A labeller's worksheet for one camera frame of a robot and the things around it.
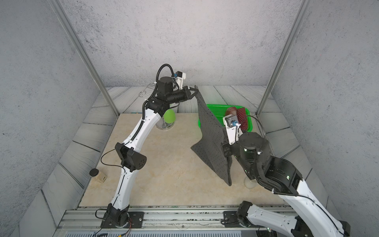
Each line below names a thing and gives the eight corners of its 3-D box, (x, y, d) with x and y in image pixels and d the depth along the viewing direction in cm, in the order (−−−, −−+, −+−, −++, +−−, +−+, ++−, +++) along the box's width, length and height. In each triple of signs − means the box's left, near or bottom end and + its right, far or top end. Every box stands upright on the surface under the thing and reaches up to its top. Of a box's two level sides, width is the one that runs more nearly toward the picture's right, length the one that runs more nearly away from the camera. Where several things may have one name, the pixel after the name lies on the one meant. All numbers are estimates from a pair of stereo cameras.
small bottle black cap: (96, 183, 87) (87, 176, 79) (100, 175, 90) (91, 168, 82) (104, 183, 87) (96, 176, 79) (107, 175, 90) (99, 168, 82)
